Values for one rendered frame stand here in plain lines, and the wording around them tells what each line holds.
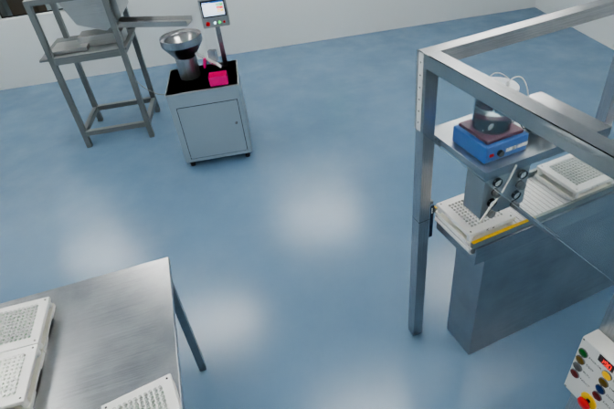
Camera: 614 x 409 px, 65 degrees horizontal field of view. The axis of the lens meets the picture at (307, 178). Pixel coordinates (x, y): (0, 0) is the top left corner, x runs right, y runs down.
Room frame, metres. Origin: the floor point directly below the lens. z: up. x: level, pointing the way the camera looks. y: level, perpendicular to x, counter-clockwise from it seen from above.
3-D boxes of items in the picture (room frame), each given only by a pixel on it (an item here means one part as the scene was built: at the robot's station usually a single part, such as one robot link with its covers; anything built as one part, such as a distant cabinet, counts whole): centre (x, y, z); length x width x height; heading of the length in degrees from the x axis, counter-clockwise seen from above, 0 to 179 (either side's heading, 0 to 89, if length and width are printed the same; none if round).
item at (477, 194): (1.47, -0.75, 1.23); 0.22 x 0.11 x 0.20; 109
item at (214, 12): (4.20, 0.61, 1.07); 0.23 x 0.10 x 0.62; 94
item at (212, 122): (4.04, 0.81, 0.38); 0.63 x 0.57 x 0.76; 94
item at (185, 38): (4.09, 0.86, 0.95); 0.49 x 0.36 x 0.38; 94
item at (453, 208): (1.60, -0.73, 0.99); 0.25 x 0.24 x 0.02; 18
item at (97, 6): (4.51, 1.61, 0.75); 1.43 x 1.06 x 1.50; 94
